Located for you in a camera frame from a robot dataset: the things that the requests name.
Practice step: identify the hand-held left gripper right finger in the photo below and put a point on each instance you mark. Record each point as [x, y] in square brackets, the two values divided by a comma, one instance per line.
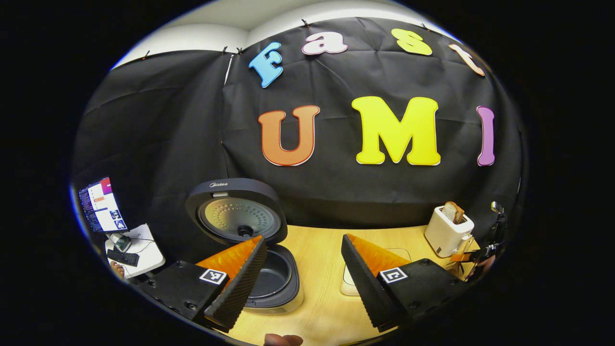
[365, 288]

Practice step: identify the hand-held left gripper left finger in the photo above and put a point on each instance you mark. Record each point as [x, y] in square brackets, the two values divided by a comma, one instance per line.
[240, 288]

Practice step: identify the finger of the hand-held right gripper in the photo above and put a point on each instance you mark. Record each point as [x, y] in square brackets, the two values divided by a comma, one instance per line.
[463, 257]

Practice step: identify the clear box of white rice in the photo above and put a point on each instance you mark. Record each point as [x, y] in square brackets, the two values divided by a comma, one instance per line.
[350, 281]

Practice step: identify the dark grey rice cooker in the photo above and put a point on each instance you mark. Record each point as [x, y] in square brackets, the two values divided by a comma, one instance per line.
[240, 216]

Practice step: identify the white toaster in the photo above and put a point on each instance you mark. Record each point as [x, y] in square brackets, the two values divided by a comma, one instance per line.
[444, 235]

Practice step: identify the toast bread slice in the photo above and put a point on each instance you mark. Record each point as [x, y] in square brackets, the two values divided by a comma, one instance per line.
[460, 214]
[450, 212]

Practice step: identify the white side table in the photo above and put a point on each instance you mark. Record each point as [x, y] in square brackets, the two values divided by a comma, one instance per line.
[146, 252]

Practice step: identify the black keyboard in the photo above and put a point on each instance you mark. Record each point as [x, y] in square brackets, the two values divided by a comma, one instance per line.
[122, 257]

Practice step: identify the computer monitor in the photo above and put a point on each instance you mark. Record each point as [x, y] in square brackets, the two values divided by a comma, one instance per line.
[102, 205]

